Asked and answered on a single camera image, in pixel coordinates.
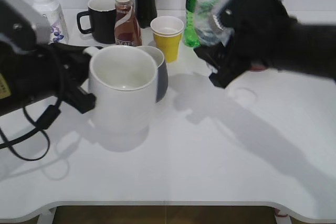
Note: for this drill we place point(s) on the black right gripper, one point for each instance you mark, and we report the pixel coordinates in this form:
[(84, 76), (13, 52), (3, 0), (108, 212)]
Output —
[(271, 38)]

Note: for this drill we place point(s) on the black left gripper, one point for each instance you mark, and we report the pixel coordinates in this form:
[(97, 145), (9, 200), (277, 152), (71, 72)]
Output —
[(31, 68)]

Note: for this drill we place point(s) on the white ceramic mug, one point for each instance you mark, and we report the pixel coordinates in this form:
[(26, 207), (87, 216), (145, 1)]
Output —
[(124, 82)]

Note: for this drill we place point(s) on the clear water bottle green label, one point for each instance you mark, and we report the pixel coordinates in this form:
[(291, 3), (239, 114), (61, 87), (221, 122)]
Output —
[(205, 27)]

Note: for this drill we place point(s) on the red ceramic mug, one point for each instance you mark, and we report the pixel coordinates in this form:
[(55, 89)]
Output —
[(258, 67)]

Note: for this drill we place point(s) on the black ceramic mug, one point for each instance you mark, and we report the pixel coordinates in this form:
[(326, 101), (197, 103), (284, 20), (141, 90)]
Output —
[(102, 16)]

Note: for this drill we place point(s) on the grey ceramic mug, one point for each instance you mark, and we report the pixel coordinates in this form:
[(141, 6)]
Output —
[(163, 79)]

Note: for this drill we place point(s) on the green soda bottle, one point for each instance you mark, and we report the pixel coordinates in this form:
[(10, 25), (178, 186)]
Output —
[(190, 37)]

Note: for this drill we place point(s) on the brown Nescafe coffee bottle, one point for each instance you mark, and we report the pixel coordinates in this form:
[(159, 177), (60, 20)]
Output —
[(126, 30)]

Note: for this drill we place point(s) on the yellow paper cup stack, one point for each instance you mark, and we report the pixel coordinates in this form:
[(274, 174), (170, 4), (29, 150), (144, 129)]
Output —
[(167, 34)]

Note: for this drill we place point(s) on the white blueberry yogurt bottle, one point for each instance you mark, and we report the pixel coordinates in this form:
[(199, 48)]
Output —
[(52, 11)]

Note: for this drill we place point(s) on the red table leg fitting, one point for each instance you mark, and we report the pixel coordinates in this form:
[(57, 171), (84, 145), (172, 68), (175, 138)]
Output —
[(280, 214)]

